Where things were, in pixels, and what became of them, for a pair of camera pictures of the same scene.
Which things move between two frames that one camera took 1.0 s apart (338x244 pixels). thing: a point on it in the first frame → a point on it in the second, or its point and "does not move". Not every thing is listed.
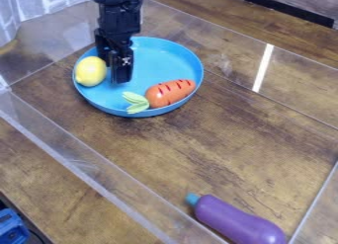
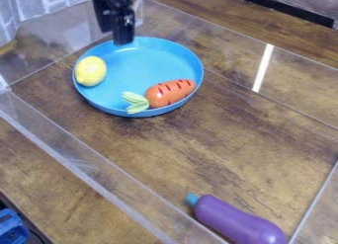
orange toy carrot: (161, 95) does not move
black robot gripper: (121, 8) → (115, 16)
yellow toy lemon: (90, 70) does not move
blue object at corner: (14, 230) does not move
